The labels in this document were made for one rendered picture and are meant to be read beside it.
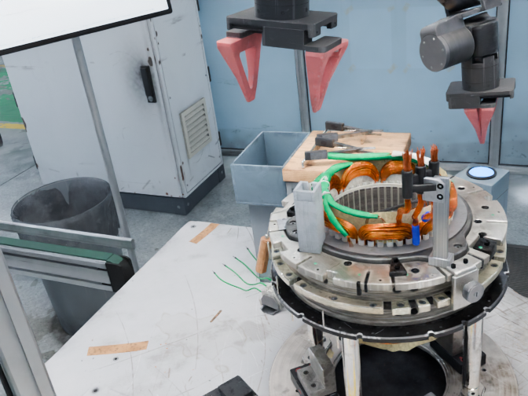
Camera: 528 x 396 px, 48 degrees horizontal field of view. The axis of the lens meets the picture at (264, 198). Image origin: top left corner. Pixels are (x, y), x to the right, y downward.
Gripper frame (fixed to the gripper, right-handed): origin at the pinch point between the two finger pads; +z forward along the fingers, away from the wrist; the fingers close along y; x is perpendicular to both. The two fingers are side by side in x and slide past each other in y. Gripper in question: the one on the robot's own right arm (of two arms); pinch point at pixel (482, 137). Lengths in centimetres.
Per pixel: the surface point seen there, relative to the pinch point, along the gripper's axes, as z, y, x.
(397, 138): 2.5, -16.0, 6.5
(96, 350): 27, -67, -35
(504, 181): 8.3, 3.4, 0.4
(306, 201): -8.6, -16.5, -39.0
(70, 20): -25, -101, 24
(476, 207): 0.4, 1.4, -23.2
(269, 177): 3.2, -36.6, -9.0
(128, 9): -23, -93, 39
